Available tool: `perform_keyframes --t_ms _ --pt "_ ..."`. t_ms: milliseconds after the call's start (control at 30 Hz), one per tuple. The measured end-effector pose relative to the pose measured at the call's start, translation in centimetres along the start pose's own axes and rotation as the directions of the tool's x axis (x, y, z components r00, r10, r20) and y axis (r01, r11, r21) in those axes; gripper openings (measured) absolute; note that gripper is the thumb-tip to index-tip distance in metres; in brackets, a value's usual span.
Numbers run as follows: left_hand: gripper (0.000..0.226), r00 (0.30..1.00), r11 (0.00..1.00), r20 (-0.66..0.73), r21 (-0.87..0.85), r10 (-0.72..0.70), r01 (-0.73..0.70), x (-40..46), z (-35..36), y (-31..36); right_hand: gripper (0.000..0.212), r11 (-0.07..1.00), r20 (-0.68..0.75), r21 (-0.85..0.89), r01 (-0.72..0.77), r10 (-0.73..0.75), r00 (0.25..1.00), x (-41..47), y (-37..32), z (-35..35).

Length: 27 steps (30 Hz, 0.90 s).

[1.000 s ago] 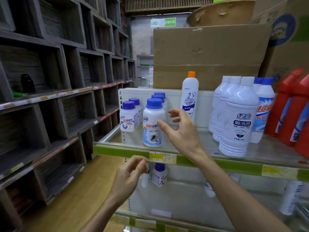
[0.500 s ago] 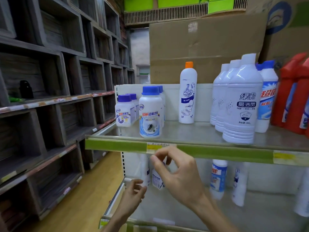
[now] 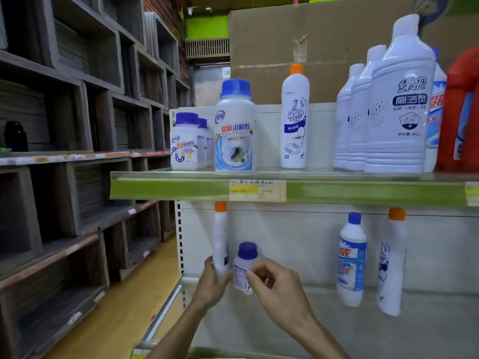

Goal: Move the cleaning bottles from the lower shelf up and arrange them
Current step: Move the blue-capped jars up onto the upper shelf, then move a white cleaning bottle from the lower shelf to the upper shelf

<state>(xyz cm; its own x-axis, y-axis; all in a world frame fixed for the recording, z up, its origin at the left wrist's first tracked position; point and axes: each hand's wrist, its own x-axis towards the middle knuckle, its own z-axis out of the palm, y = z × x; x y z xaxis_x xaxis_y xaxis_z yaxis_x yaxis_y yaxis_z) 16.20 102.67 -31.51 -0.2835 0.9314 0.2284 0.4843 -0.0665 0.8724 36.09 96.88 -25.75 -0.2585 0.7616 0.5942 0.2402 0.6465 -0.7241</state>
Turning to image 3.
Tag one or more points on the person's left hand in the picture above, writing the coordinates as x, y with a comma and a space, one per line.
209, 291

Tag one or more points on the person's right hand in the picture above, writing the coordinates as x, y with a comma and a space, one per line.
284, 295

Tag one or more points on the green-edged glass shelf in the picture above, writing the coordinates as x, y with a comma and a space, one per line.
168, 188

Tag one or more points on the green-edged metal shelf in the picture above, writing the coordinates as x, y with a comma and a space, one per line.
411, 325

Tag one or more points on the blue-capped drain cleaner jar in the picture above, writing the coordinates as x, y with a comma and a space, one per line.
235, 127

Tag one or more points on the person's left forearm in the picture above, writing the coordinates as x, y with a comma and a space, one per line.
176, 332

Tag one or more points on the person's right forearm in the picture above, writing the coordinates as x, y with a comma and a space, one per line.
322, 340

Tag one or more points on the white gondola shelving unit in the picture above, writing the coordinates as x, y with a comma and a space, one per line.
299, 239

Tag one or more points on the yellow price tag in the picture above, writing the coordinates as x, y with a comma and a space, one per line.
258, 191
472, 194
141, 353

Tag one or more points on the dark wooden cubby shelving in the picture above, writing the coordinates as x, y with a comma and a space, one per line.
93, 119

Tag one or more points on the green and white hanging sign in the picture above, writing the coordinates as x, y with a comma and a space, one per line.
226, 72

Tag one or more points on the black object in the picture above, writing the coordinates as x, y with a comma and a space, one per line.
15, 137

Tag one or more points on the plain cardboard box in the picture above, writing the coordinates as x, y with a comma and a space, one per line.
299, 33

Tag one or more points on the cardboard box with green stripe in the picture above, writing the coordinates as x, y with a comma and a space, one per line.
456, 29

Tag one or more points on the wooden slatted rail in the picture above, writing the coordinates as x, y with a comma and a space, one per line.
207, 47

